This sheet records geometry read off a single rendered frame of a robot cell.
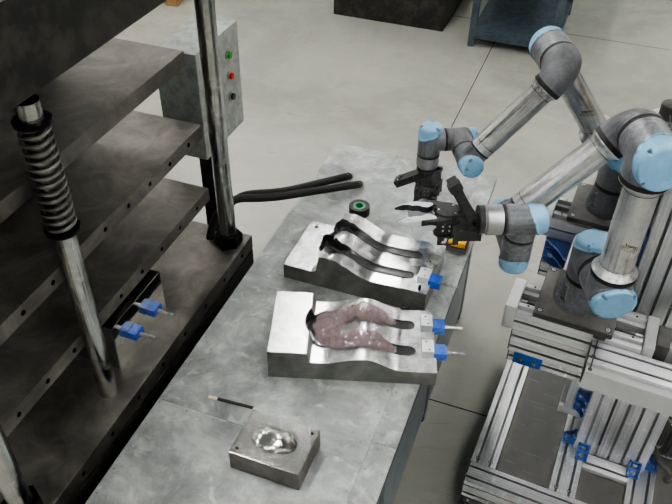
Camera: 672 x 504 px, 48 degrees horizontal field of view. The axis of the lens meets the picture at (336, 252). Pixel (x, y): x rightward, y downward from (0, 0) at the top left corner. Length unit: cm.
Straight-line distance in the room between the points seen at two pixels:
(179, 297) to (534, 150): 293
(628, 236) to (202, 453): 124
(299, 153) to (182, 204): 222
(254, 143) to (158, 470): 302
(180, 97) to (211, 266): 59
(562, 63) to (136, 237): 139
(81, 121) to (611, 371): 158
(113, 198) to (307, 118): 300
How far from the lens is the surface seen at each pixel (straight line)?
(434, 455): 313
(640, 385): 226
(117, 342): 234
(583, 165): 195
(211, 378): 231
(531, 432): 301
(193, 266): 271
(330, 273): 251
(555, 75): 232
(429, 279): 247
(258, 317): 247
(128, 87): 222
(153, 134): 247
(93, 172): 234
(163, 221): 251
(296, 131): 494
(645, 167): 180
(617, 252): 198
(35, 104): 175
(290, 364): 225
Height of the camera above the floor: 255
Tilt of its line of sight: 40 degrees down
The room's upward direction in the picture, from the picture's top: 1 degrees clockwise
